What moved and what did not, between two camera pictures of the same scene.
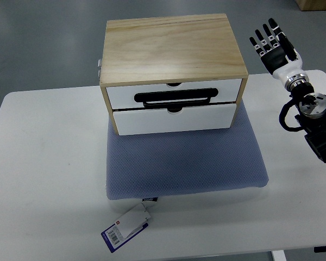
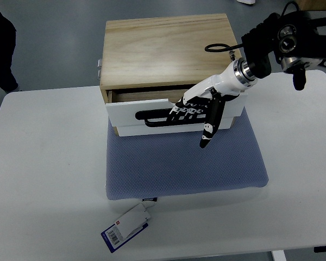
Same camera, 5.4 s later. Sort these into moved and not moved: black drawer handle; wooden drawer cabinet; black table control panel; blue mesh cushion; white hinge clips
Moved: black drawer handle
Not moved: white hinge clips; black table control panel; blue mesh cushion; wooden drawer cabinet
